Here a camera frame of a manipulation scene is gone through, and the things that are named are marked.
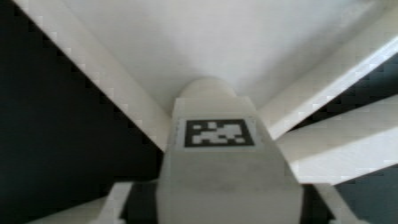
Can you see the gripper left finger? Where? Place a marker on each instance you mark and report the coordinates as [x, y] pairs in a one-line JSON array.
[[130, 204]]

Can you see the white U-shaped obstacle fence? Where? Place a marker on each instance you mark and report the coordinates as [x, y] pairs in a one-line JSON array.
[[337, 149]]

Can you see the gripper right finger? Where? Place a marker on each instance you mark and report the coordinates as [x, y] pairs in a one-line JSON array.
[[325, 209]]

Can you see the white square table top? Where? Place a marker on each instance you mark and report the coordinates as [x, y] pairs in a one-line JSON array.
[[288, 48]]

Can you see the white table leg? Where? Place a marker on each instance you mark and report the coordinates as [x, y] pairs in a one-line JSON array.
[[226, 182]]

